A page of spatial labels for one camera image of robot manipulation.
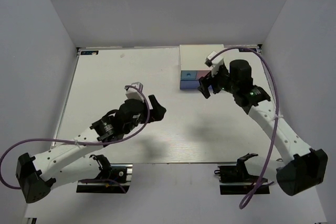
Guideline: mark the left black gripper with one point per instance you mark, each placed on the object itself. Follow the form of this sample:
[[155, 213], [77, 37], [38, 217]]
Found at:
[[157, 113]]

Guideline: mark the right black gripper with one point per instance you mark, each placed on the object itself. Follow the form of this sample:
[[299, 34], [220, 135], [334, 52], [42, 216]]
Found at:
[[205, 82]]

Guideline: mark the pink drawer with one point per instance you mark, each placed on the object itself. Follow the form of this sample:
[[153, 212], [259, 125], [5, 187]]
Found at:
[[202, 73]]

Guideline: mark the small light blue drawer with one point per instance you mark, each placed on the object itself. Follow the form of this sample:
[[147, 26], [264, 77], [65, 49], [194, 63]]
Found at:
[[187, 75]]

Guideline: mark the wide blue bottom drawer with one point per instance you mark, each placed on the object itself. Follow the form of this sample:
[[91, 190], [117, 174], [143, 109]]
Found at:
[[189, 84]]

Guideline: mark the white drawer organizer box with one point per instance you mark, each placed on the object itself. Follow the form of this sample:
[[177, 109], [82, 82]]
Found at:
[[192, 57]]

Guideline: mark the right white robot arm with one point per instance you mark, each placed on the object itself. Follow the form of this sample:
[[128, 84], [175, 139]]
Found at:
[[301, 166]]

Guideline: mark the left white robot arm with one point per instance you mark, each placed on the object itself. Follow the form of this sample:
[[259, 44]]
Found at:
[[39, 174]]

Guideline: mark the right corner label sticker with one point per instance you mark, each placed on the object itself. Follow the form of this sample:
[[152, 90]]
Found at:
[[247, 49]]

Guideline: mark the corner label sticker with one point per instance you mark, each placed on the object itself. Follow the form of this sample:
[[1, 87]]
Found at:
[[89, 52], [247, 49]]

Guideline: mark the left corner label sticker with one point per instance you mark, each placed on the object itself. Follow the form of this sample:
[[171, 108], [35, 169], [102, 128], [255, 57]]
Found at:
[[89, 52]]

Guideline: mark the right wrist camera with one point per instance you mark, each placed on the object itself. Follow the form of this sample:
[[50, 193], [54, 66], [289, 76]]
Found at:
[[214, 64]]

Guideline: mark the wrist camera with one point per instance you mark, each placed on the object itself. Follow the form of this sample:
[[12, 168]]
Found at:
[[214, 64], [134, 90]]

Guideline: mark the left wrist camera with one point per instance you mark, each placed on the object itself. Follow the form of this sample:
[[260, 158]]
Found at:
[[134, 90]]

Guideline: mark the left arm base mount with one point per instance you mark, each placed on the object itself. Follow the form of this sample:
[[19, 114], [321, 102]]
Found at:
[[115, 181]]

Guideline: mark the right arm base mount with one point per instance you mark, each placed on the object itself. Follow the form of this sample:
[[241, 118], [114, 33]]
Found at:
[[234, 182]]

